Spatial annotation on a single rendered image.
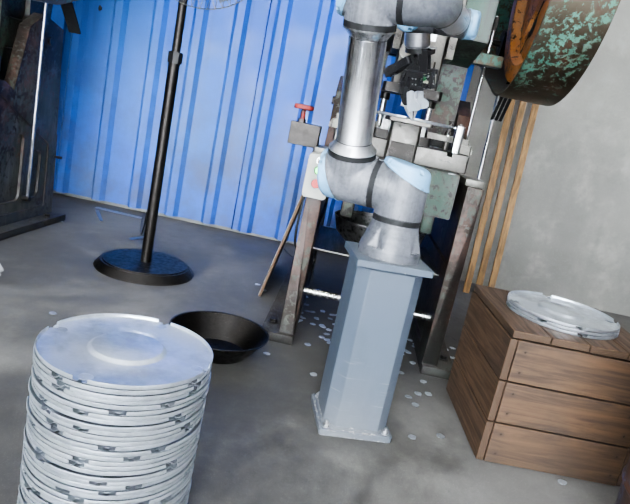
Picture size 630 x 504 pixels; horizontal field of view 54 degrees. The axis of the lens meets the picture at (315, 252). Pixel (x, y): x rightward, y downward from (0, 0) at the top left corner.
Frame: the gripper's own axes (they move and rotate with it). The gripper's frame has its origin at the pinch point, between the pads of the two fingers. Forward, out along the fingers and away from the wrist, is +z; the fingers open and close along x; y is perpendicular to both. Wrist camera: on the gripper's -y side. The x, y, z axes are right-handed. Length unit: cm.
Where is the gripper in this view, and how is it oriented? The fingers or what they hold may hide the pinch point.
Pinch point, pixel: (410, 114)
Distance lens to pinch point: 196.2
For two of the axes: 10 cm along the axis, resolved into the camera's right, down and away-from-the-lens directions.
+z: 0.5, 9.0, 4.4
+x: 7.4, -3.2, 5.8
